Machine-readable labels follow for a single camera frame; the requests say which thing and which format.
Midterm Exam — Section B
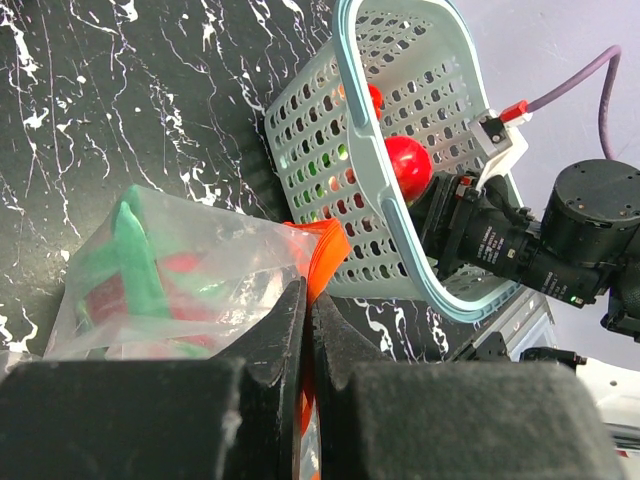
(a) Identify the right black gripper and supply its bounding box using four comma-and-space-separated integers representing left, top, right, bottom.
409, 172, 543, 280

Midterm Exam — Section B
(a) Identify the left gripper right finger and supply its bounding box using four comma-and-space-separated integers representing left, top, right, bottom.
312, 295, 625, 479

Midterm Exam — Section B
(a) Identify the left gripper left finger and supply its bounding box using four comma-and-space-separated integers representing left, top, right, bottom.
1, 280, 306, 479

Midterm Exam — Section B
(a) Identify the red apple toy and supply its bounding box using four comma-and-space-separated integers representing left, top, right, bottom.
384, 136, 433, 203

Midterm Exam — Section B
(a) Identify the red green dragon fruit toy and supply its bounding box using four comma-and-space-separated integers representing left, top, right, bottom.
75, 197, 228, 358

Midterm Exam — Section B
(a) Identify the clear orange zip top bag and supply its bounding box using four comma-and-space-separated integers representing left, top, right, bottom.
45, 186, 350, 479

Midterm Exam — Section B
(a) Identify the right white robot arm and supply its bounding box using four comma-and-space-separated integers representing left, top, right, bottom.
409, 159, 639, 339

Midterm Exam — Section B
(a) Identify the light blue plastic basket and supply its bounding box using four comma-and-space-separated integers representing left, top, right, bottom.
265, 1, 518, 323

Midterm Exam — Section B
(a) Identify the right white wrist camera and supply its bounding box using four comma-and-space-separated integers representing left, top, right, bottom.
470, 100, 532, 191

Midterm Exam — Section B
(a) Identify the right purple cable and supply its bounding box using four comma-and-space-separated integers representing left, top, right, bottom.
527, 44, 624, 161

